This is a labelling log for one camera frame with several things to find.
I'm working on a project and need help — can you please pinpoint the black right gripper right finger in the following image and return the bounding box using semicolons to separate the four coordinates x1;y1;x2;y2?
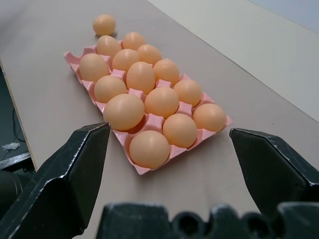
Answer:
229;127;319;217

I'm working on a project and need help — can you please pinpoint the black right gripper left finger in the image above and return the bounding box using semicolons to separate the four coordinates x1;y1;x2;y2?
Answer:
0;121;111;239

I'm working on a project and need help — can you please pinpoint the brown egg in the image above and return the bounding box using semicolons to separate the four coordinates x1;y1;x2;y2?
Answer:
153;58;180;86
103;93;145;131
112;48;141;73
93;13;117;36
172;79;202;108
144;86;180;120
122;31;147;51
96;35;123;58
126;61;156;96
79;53;111;84
192;103;226;133
129;130;171;169
162;113;198;149
94;75;128;103
137;44;163;66

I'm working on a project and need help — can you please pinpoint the pink egg tray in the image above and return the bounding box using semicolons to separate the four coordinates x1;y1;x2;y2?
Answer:
63;39;234;177

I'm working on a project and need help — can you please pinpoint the crumpled clear plastic scrap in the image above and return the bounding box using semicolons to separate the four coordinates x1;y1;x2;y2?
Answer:
2;142;20;152

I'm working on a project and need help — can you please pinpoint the black cable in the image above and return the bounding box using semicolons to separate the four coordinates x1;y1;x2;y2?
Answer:
12;108;25;142

